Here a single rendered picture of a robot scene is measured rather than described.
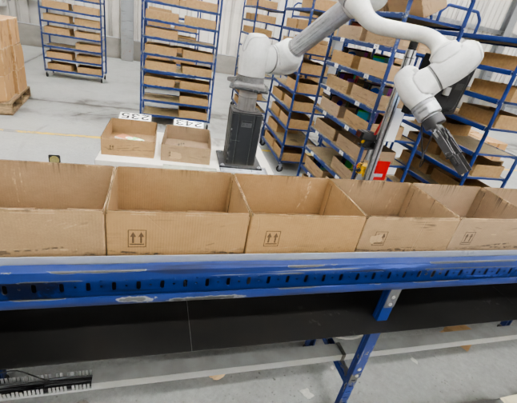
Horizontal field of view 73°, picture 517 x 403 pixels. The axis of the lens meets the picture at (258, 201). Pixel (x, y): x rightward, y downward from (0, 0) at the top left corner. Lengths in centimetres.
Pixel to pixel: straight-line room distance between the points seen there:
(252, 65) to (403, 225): 118
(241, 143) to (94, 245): 125
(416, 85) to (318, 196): 53
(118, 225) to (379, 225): 81
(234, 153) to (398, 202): 98
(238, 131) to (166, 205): 90
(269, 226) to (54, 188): 70
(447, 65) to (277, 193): 74
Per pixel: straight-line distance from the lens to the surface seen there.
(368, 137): 216
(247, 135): 207
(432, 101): 143
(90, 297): 106
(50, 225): 102
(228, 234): 103
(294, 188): 136
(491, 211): 187
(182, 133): 241
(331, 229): 114
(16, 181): 132
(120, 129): 246
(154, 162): 204
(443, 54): 146
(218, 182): 127
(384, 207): 161
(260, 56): 201
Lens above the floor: 155
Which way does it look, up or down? 27 degrees down
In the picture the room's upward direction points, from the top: 11 degrees clockwise
